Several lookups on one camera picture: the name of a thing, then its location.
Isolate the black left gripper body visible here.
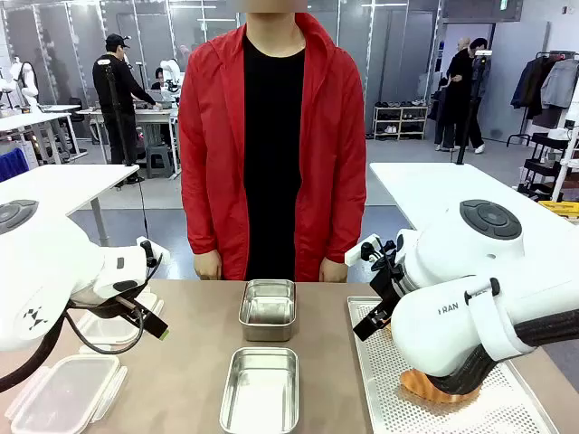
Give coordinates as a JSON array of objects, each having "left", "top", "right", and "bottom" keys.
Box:
[{"left": 67, "top": 279, "right": 153, "bottom": 320}]

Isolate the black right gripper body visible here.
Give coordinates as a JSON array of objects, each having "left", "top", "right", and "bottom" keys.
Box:
[{"left": 369, "top": 238, "right": 407, "bottom": 314}]

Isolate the person's right forearm red sleeve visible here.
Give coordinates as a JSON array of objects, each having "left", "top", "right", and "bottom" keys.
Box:
[{"left": 179, "top": 166, "right": 223, "bottom": 258}]

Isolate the person's left forearm red sleeve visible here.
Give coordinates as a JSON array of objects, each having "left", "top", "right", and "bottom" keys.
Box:
[{"left": 321, "top": 166, "right": 368, "bottom": 264}]

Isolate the stainless steel rectangular container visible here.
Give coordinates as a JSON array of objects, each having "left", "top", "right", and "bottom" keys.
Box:
[
  {"left": 219, "top": 346, "right": 301, "bottom": 434},
  {"left": 238, "top": 278, "right": 298, "bottom": 343}
]

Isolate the person's left hand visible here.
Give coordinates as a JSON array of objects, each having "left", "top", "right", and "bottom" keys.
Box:
[{"left": 318, "top": 257, "right": 349, "bottom": 283}]

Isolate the person's right hand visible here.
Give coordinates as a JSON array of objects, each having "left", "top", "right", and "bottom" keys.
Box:
[{"left": 193, "top": 250, "right": 224, "bottom": 281}]

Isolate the clear plastic latching lid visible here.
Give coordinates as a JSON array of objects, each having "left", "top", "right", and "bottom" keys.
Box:
[
  {"left": 4, "top": 354, "right": 129, "bottom": 434},
  {"left": 74, "top": 291, "right": 166, "bottom": 356}
]

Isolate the perforated metal baking tray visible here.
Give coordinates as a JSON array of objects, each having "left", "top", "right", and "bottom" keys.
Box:
[{"left": 346, "top": 296, "right": 560, "bottom": 434}]

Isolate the white table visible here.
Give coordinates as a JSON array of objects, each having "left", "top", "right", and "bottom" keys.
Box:
[
  {"left": 0, "top": 163, "right": 141, "bottom": 248},
  {"left": 368, "top": 161, "right": 579, "bottom": 241}
]

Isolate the grey plastic stool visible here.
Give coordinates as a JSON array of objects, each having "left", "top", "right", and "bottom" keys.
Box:
[{"left": 145, "top": 145, "right": 176, "bottom": 180}]

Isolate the wooden shoe rack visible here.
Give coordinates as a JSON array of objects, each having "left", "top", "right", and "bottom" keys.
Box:
[{"left": 372, "top": 103, "right": 429, "bottom": 142}]

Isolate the blue chair back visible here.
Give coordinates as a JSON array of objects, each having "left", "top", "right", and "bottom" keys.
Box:
[{"left": 0, "top": 147, "right": 31, "bottom": 183}]

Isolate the yellow crate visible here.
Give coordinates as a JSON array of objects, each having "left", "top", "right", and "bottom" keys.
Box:
[{"left": 536, "top": 200, "right": 579, "bottom": 223}]

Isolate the person in red jacket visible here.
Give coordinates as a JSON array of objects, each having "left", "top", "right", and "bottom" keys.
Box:
[{"left": 177, "top": 0, "right": 368, "bottom": 283}]

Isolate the black trolley cart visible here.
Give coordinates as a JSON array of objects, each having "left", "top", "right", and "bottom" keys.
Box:
[{"left": 517, "top": 132, "right": 572, "bottom": 201}]

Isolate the white office desk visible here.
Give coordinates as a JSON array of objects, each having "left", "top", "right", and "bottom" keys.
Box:
[
  {"left": 0, "top": 103, "right": 88, "bottom": 165},
  {"left": 75, "top": 105, "right": 181, "bottom": 177}
]

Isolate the black clothes rack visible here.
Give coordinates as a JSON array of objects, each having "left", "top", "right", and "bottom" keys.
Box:
[{"left": 505, "top": 51, "right": 579, "bottom": 147}]

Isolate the person in black coat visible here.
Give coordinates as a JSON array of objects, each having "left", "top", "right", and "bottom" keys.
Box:
[{"left": 433, "top": 37, "right": 474, "bottom": 153}]

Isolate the man in black cap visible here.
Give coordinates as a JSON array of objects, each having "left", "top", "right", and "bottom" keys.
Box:
[{"left": 91, "top": 33, "right": 157, "bottom": 184}]

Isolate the person in grey jacket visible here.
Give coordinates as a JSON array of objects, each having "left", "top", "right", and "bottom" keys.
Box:
[{"left": 469, "top": 37, "right": 493, "bottom": 156}]

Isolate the dark hanging jacket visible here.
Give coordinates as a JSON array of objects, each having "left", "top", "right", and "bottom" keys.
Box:
[{"left": 509, "top": 57, "right": 552, "bottom": 120}]

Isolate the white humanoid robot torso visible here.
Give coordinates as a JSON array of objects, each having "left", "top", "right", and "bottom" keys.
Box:
[{"left": 8, "top": 57, "right": 41, "bottom": 113}]

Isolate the grey hanging jacket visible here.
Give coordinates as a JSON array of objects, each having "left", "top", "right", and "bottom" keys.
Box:
[{"left": 539, "top": 58, "right": 579, "bottom": 110}]

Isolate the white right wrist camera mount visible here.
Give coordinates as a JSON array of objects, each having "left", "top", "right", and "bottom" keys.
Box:
[{"left": 344, "top": 233, "right": 382, "bottom": 266}]

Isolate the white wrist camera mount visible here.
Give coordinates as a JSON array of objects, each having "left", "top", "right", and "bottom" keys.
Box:
[
  {"left": 344, "top": 233, "right": 382, "bottom": 266},
  {"left": 135, "top": 234, "right": 171, "bottom": 269}
]

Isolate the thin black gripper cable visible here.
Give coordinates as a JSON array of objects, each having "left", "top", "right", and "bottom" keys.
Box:
[{"left": 64, "top": 310, "right": 147, "bottom": 356}]

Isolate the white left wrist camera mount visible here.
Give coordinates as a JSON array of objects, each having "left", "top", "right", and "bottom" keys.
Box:
[{"left": 135, "top": 234, "right": 171, "bottom": 269}]

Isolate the left arm black cable sleeve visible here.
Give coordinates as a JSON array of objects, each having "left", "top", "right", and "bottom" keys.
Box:
[{"left": 0, "top": 311, "right": 70, "bottom": 395}]

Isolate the arm black cable sleeve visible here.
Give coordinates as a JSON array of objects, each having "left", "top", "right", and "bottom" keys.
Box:
[
  {"left": 427, "top": 310, "right": 579, "bottom": 400},
  {"left": 0, "top": 311, "right": 70, "bottom": 395}
]

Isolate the right arm black cable sleeve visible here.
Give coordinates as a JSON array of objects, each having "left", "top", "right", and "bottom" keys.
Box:
[{"left": 427, "top": 310, "right": 579, "bottom": 400}]

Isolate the black camera pole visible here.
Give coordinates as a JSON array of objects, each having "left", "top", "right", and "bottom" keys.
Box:
[
  {"left": 455, "top": 49, "right": 494, "bottom": 166},
  {"left": 96, "top": 57, "right": 138, "bottom": 167}
]

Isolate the white metal frame stand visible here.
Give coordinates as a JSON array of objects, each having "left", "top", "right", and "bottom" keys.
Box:
[{"left": 548, "top": 92, "right": 579, "bottom": 203}]

